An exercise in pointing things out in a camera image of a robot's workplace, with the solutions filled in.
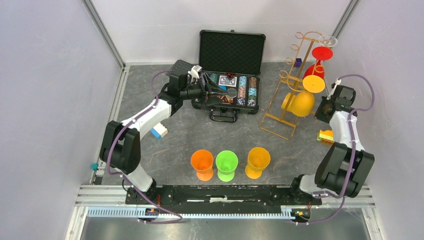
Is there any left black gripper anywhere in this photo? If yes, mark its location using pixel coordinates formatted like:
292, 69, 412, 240
180, 73, 228, 109

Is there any yellow wine glass back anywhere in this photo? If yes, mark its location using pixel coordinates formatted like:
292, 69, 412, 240
290, 75, 326, 117

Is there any yellow wine glass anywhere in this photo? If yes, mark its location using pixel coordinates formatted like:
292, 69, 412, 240
245, 147, 271, 179
281, 92, 295, 112
290, 75, 326, 117

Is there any gold wine glass rack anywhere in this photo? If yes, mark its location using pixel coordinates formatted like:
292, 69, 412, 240
259, 31, 324, 140

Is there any red plastic wine glass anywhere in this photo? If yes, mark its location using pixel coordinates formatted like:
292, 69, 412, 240
303, 46, 333, 79

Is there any clear wine glass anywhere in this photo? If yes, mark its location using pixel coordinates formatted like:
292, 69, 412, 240
318, 35, 338, 48

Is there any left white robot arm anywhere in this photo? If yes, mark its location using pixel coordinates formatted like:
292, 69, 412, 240
99, 65, 229, 204

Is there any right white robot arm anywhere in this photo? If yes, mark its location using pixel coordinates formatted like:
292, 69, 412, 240
288, 85, 375, 204

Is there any orange plastic wine glass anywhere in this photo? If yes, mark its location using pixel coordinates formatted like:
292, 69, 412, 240
190, 149, 214, 182

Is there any green plastic wine glass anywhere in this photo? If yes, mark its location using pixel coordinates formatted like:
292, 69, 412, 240
215, 150, 239, 182

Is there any playing card deck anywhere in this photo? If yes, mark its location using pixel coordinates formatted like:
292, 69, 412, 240
218, 75, 238, 87

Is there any orange green toy brick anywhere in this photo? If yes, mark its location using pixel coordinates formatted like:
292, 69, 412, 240
316, 130, 335, 146

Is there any black poker chip case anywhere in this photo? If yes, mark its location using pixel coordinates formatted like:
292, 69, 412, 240
191, 30, 266, 123

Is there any dark grey foam pad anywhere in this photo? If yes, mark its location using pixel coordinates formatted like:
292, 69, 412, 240
170, 59, 194, 72

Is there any purple small block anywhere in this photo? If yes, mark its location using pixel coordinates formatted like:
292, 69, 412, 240
293, 58, 303, 68

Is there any blue white toy brick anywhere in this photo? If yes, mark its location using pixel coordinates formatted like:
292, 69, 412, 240
150, 122, 168, 139

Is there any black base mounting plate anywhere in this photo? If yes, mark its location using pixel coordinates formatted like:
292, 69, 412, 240
125, 184, 322, 215

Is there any teal small object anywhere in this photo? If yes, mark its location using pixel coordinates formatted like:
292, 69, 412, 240
91, 163, 99, 171

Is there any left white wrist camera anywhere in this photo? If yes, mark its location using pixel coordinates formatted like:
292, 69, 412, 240
188, 65, 203, 85

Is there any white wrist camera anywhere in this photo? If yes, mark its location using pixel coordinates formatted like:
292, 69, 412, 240
326, 78, 341, 100
188, 65, 203, 85

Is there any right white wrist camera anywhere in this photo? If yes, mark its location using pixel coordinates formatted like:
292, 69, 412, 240
326, 78, 341, 100

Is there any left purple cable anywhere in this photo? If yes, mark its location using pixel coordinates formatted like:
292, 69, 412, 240
105, 69, 184, 225

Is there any white slotted cable duct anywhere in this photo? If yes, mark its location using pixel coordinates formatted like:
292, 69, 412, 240
86, 206, 297, 220

